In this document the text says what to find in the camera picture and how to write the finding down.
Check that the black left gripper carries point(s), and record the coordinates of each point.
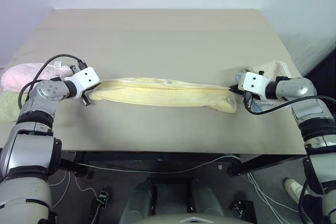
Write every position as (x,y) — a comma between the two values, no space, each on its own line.
(86,100)

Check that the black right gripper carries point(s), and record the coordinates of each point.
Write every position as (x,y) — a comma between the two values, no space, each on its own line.
(248,97)

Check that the yellow towel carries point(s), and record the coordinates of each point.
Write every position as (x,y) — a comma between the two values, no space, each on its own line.
(162,95)

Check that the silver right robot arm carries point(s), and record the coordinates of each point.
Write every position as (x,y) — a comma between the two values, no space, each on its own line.
(312,119)

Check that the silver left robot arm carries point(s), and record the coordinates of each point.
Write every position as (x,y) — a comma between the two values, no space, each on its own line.
(29,134)

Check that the cream white towel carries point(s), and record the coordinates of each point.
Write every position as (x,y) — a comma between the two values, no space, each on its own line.
(278,69)

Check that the pink towel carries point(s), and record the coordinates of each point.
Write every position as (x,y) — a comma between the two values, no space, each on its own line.
(18,77)

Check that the green towel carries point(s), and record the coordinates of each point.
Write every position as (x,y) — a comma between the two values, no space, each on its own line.
(8,108)

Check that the dark grey robot leg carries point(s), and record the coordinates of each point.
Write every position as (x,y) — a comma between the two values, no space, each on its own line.
(139,200)
(206,199)

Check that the white shoe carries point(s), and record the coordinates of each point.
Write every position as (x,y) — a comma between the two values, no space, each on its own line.
(294,188)

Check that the black floor device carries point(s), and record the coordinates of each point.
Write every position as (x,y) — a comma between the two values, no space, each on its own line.
(242,211)
(101,203)

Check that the grey robot torso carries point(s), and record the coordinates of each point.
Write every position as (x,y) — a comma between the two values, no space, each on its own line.
(191,220)

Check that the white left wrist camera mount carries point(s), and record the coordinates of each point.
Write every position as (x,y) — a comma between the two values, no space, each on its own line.
(85,78)

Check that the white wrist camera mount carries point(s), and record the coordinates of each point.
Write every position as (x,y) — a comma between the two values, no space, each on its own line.
(252,82)
(85,78)

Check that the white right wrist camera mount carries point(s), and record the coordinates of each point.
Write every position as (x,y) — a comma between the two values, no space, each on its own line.
(252,82)

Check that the black table frame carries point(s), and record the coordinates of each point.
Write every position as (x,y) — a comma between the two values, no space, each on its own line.
(157,159)

